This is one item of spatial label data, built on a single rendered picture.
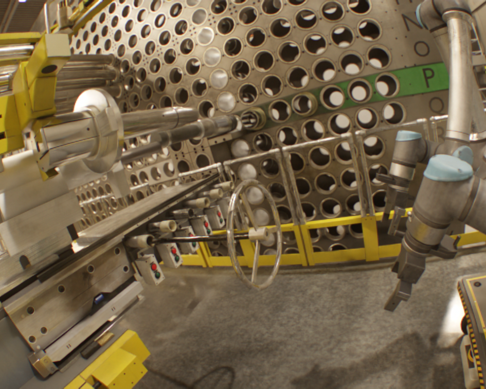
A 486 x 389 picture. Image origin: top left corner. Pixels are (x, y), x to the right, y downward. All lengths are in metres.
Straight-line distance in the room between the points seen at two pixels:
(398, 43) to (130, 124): 2.37
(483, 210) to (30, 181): 1.45
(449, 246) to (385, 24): 2.38
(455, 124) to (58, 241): 1.64
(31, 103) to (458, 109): 1.45
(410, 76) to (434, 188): 2.23
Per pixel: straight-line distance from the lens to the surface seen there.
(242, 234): 0.90
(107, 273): 1.34
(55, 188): 1.27
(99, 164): 1.23
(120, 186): 1.50
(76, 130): 1.08
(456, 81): 0.93
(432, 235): 0.54
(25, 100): 1.12
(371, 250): 2.10
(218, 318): 1.98
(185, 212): 1.47
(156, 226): 1.41
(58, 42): 0.99
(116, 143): 1.08
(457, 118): 0.90
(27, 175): 1.27
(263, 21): 2.90
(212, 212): 1.79
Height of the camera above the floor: 1.21
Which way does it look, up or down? 13 degrees down
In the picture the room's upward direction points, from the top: 17 degrees counter-clockwise
